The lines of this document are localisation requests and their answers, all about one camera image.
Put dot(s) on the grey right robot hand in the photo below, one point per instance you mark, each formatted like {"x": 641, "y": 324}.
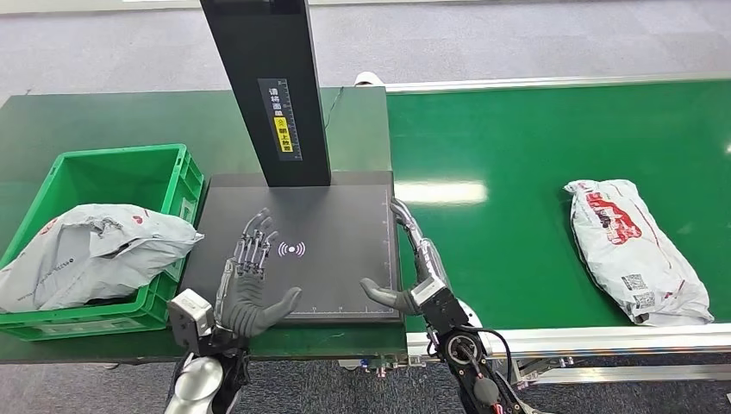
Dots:
{"x": 428, "y": 263}

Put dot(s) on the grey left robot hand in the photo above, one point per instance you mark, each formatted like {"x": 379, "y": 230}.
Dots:
{"x": 245, "y": 303}

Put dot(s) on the grey courier bag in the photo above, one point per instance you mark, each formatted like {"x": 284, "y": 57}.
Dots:
{"x": 634, "y": 257}
{"x": 91, "y": 257}

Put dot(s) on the green conveyor belt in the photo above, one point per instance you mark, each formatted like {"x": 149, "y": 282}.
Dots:
{"x": 514, "y": 143}

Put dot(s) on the black inbound scanner machine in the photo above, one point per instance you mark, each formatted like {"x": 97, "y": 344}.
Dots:
{"x": 268, "y": 85}

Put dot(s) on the green plastic crate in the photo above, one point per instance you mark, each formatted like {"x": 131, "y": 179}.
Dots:
{"x": 131, "y": 177}

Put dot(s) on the black and yellow instruction label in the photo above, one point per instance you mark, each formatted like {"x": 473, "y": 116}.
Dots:
{"x": 281, "y": 120}

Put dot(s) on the grey courier bag, large red print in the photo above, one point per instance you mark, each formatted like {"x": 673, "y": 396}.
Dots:
{"x": 634, "y": 257}

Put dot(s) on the dark green table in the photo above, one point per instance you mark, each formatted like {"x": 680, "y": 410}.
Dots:
{"x": 85, "y": 120}

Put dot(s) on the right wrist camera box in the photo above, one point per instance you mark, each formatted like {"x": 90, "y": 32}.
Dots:
{"x": 442, "y": 311}

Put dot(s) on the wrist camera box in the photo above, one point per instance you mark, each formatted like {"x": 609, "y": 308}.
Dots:
{"x": 442, "y": 311}
{"x": 191, "y": 317}

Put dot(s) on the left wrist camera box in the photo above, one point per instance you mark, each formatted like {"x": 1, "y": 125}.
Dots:
{"x": 191, "y": 317}

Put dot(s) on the silver conveyor frame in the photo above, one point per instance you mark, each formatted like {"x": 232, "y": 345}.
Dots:
{"x": 599, "y": 340}

